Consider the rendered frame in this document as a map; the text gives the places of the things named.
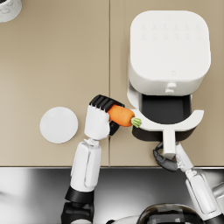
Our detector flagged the air fryer drawer with handle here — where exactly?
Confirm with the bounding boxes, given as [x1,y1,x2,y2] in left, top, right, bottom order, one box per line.
[126,80,205,161]

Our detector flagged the dark round robot body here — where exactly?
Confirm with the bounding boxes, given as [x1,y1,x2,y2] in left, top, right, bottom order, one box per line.
[105,203,205,224]

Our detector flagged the white patterned pot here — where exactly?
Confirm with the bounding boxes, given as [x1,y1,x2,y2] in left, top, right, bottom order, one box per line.
[0,0,23,24]

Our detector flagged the white round plate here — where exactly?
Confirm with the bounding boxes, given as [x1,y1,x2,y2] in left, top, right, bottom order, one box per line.
[38,106,80,144]

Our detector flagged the orange carrot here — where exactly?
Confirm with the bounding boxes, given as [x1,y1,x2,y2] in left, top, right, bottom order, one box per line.
[107,104,143,129]

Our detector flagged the pale air fryer body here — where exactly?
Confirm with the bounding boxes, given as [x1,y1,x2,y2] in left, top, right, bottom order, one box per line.
[127,10,212,96]

